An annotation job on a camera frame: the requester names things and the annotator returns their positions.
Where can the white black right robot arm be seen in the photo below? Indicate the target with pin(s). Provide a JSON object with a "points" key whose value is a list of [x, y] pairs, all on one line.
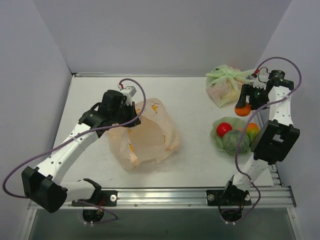
{"points": [[275, 139]]}

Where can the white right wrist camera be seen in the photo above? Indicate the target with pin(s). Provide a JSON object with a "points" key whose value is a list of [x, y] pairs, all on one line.
{"points": [[260, 78]]}

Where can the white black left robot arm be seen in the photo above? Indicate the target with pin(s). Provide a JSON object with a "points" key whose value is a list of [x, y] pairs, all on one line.
{"points": [[44, 184]]}

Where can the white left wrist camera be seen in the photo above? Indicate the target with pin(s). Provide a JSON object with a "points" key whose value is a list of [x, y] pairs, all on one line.
{"points": [[128, 92]]}

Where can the pale green scalloped plate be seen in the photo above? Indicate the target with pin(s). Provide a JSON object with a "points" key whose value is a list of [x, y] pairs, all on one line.
{"points": [[236, 123]]}

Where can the red fake apple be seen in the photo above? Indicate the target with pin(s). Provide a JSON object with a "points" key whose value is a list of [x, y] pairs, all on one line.
{"points": [[223, 128]]}

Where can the aluminium table edge rail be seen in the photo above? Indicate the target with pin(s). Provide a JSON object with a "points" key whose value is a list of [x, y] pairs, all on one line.
{"points": [[193, 197]]}

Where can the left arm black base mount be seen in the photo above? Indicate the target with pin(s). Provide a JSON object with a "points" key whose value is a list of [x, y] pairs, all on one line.
{"points": [[105, 198]]}

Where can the green red fake mango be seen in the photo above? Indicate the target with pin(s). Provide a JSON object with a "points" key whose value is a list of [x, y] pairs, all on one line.
{"points": [[252, 130]]}

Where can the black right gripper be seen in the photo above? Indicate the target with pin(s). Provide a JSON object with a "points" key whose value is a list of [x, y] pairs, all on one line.
{"points": [[249, 90]]}

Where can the tied green bag of fruit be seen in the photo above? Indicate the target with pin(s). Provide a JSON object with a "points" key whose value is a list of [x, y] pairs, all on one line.
{"points": [[224, 83]]}

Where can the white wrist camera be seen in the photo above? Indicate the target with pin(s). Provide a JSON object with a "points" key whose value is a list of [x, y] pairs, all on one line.
{"points": [[128, 92], [260, 78]]}

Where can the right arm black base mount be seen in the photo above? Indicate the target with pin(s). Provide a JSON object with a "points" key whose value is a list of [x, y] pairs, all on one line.
{"points": [[220, 197]]}

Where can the translucent orange banana-print bag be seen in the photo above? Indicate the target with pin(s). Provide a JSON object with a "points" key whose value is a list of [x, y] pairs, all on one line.
{"points": [[155, 139]]}

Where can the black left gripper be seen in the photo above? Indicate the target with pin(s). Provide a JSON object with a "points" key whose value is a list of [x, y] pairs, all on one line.
{"points": [[130, 115]]}

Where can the orange fake orange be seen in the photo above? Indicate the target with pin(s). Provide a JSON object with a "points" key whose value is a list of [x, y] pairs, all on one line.
{"points": [[243, 111]]}

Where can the green netted fake melon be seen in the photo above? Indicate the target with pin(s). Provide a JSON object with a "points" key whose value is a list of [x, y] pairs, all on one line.
{"points": [[230, 142]]}

